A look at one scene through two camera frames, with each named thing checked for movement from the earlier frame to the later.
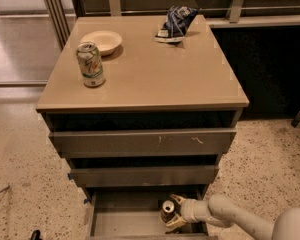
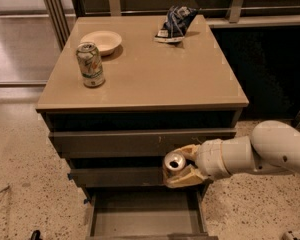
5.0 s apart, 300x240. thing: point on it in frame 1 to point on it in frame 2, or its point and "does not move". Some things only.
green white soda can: x=90 y=64 does not move
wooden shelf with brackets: x=236 y=17 does not move
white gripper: x=189 y=210 to x=208 y=161
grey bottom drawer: x=134 y=213 does not move
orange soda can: x=167 y=210 to x=173 y=161
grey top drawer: x=141 y=143 does not move
